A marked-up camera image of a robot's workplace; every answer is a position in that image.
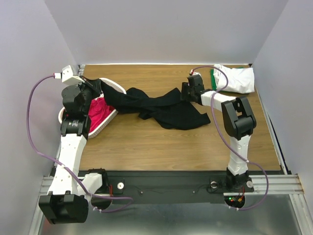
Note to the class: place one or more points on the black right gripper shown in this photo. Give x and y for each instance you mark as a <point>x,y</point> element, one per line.
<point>185,91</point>

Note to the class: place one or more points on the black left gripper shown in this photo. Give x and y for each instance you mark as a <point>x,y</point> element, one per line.
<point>95,84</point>

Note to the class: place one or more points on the black t shirt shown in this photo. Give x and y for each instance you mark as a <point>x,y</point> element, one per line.
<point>168,110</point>

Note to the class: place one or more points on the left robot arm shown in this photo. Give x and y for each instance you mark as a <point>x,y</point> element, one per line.
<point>68,198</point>

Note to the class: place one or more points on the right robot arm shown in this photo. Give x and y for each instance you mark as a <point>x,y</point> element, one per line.
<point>239,123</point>

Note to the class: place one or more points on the pink t shirt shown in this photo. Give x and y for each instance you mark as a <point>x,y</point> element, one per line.
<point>99,110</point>

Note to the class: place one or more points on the green folded t shirt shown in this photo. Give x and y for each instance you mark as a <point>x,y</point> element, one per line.
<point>212,80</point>

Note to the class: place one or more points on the white perforated plastic basket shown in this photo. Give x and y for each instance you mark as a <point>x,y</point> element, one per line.
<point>94,133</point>

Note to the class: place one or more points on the white folded t shirt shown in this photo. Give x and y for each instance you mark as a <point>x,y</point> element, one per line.
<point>240,80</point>

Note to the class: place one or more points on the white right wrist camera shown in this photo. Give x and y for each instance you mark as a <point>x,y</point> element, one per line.
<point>192,72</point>

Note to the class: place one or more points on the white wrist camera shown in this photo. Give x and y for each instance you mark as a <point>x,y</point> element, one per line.
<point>70,77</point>
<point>192,72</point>

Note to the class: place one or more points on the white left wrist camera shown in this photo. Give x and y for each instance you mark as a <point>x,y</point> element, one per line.
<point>70,77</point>

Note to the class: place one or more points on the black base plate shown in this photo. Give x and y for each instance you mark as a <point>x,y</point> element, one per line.
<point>172,187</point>

